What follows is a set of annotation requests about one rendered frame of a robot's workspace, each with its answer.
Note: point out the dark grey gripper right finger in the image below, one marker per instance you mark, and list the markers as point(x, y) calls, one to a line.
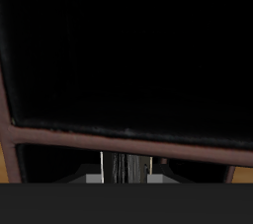
point(154, 178)

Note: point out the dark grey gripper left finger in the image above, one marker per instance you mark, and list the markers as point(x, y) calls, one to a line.
point(93, 178)

